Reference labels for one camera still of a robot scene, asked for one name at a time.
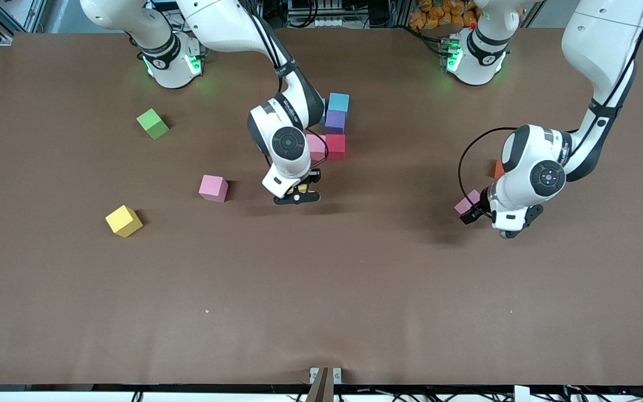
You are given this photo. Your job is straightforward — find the bag of orange fruit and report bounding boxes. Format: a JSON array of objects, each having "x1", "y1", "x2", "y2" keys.
[{"x1": 409, "y1": 0, "x2": 481, "y2": 30}]

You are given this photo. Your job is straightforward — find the purple foam block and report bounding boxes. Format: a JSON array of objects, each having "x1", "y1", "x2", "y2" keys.
[{"x1": 325, "y1": 109, "x2": 347, "y2": 135}]

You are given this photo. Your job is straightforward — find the green foam block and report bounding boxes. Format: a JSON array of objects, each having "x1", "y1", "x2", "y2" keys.
[{"x1": 136, "y1": 108, "x2": 170, "y2": 141}]

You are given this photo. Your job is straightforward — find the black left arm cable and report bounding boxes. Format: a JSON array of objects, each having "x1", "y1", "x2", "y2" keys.
[{"x1": 458, "y1": 0, "x2": 643, "y2": 219}]

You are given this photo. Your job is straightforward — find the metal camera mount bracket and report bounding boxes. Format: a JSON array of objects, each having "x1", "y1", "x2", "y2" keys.
[{"x1": 306, "y1": 367, "x2": 343, "y2": 402}]

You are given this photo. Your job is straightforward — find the paper table cover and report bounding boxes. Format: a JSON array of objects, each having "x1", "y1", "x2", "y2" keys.
[{"x1": 0, "y1": 27, "x2": 643, "y2": 387}]

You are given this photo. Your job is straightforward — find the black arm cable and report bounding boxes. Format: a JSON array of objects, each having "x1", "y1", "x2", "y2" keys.
[
  {"x1": 238, "y1": 0, "x2": 330, "y2": 168},
  {"x1": 458, "y1": 0, "x2": 643, "y2": 219}
]

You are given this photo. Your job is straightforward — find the pink foam block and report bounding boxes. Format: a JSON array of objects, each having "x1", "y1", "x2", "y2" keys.
[
  {"x1": 198, "y1": 175, "x2": 229, "y2": 203},
  {"x1": 454, "y1": 189, "x2": 482, "y2": 217},
  {"x1": 306, "y1": 135, "x2": 328, "y2": 161}
]

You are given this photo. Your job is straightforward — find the red foam block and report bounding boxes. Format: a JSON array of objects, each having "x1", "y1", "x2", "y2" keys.
[{"x1": 325, "y1": 134, "x2": 347, "y2": 161}]

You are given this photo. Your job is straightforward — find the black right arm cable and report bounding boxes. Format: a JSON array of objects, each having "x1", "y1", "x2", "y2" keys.
[{"x1": 238, "y1": 0, "x2": 330, "y2": 168}]

